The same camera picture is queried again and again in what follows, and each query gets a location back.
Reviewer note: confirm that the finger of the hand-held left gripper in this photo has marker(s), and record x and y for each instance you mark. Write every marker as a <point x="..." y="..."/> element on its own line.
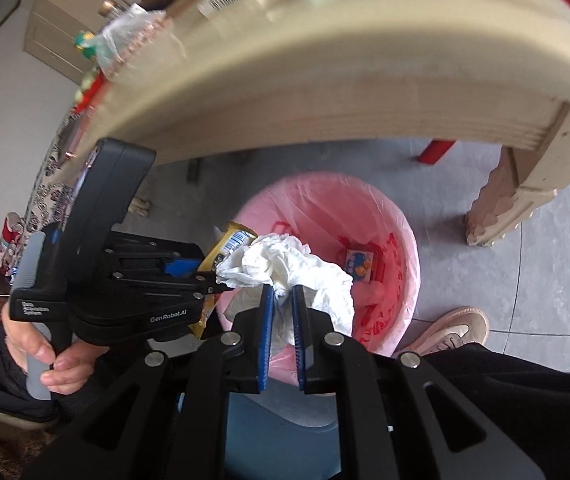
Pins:
<point x="180" y="266"/>
<point x="205" y="285"/>

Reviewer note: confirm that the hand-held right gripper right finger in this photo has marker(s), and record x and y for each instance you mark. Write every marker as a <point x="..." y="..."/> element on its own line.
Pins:
<point x="299" y="345"/>

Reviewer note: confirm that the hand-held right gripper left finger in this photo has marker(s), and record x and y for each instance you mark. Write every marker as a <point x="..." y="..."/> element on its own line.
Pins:
<point x="265" y="345"/>

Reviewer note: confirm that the yellow snack wrapper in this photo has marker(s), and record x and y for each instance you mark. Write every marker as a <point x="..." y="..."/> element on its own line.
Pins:
<point x="220" y="252"/>

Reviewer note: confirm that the white tissue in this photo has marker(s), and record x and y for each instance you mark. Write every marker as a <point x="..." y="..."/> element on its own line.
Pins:
<point x="290" y="265"/>

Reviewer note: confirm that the blue white medicine box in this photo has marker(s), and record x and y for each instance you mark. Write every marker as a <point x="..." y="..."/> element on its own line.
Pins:
<point x="360" y="264"/>

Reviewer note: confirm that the pink lined trash bin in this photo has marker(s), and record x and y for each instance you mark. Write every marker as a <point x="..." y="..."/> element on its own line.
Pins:
<point x="325" y="210"/>

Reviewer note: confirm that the person's left forearm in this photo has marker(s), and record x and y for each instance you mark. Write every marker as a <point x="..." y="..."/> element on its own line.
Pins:
<point x="0" y="380"/>

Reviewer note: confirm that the person's left hand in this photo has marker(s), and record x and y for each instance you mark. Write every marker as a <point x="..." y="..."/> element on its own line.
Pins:
<point x="72" y="370"/>

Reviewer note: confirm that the small beige floor object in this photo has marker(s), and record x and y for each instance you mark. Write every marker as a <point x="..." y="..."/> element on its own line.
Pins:
<point x="140" y="206"/>

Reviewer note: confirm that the purple floral patterned blanket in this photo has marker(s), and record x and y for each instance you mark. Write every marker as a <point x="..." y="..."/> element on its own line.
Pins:
<point x="47" y="185"/>

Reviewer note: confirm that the red plastic tray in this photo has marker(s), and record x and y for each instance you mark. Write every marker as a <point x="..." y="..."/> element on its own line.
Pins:
<point x="87" y="96"/>

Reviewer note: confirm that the red white patterned object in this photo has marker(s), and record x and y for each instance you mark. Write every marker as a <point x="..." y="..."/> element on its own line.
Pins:
<point x="11" y="240"/>

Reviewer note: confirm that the green cartoon water bottle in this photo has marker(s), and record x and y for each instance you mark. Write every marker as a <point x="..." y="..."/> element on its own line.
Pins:
<point x="85" y="41"/>

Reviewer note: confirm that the clear bag of peanuts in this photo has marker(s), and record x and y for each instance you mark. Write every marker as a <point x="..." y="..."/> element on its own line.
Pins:
<point x="135" y="35"/>

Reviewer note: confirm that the person's right pink shoe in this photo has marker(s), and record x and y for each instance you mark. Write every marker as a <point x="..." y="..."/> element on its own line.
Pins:
<point x="455" y="327"/>

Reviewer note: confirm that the cream wooden cabinet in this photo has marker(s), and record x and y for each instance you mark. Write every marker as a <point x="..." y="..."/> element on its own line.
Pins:
<point x="55" y="25"/>

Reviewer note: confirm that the glass bottle gold lid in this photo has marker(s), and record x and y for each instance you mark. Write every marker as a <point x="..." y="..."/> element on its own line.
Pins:
<point x="110" y="7"/>

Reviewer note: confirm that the red plastic stool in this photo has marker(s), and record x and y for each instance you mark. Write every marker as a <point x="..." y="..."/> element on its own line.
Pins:
<point x="437" y="151"/>

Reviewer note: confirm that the person's right leg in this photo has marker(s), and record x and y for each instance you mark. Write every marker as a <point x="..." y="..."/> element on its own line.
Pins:
<point x="540" y="410"/>

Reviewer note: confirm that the cream wooden coffee table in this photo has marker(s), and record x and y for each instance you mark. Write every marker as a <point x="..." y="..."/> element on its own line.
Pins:
<point x="365" y="75"/>

